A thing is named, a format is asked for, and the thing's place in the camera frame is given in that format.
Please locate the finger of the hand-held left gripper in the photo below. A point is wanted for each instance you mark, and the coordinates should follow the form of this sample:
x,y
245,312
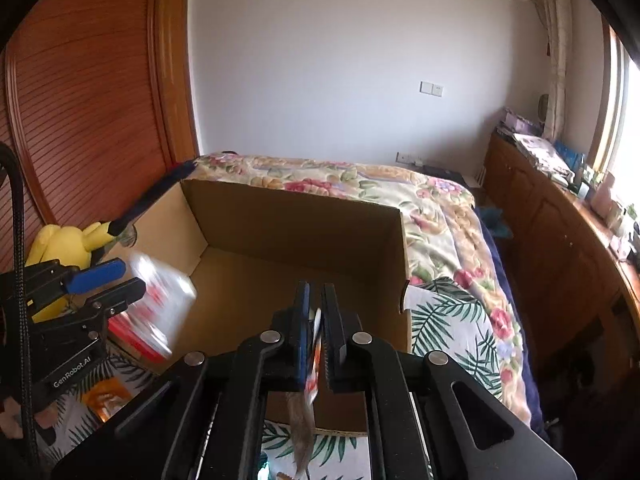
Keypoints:
x,y
97,275
117,295

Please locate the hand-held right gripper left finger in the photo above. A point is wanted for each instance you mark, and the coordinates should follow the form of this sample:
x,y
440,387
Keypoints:
x,y
302,330

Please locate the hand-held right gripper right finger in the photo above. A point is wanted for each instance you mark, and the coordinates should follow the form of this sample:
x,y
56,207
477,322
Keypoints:
x,y
331,330

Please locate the white red snack packet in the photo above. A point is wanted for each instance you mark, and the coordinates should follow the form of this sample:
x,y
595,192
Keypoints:
x,y
162,305

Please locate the brown cardboard box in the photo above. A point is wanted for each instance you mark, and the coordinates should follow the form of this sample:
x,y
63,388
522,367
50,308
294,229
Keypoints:
x,y
280,240

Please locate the orange grey snack packet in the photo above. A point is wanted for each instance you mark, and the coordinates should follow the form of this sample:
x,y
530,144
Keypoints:
x,y
304,430

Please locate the yellow plush toy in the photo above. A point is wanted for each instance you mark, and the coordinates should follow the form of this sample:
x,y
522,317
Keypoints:
x,y
60,242

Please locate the leaf print blanket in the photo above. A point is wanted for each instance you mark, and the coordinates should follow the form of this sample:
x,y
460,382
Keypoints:
x,y
450,330

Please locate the floral quilt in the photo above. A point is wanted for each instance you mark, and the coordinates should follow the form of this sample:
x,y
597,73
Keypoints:
x,y
440,220

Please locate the navy bed sheet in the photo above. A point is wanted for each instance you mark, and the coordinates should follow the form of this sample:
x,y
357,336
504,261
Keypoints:
x,y
505,280

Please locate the wooden wardrobe door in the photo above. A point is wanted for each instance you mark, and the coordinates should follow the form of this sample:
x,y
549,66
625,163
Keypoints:
x,y
90,90

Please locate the black flat device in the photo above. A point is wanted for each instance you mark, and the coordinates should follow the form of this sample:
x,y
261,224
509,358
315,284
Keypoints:
x,y
442,170

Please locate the teal cloth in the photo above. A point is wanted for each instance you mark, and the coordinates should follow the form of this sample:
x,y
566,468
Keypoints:
x,y
496,222

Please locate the wooden cabinet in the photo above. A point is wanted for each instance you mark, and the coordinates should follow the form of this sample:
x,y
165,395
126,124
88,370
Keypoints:
x,y
545,230

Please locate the patterned folded cloth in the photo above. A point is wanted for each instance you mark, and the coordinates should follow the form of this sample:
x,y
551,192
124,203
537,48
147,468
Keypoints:
x,y
542,155

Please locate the stack of books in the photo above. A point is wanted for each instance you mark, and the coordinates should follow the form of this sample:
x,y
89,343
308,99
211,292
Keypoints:
x,y
520,122

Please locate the blue box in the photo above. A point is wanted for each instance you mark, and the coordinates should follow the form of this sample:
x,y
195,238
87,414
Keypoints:
x,y
570,152

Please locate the pink jar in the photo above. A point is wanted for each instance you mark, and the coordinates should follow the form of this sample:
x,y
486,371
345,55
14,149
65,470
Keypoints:
x,y
604,195

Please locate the round mirror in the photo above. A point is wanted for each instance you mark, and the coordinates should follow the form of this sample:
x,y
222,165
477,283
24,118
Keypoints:
x,y
543,106

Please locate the beige curtain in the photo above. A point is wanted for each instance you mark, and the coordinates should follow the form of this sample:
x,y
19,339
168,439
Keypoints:
x,y
556,50

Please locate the window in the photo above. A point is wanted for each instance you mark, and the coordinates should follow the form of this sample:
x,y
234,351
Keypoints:
x,y
620,110

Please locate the wall socket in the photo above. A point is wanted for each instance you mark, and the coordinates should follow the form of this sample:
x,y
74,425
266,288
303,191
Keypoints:
x,y
409,158

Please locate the white wall switch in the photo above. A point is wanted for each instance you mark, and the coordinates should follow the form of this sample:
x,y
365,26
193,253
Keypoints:
x,y
431,88

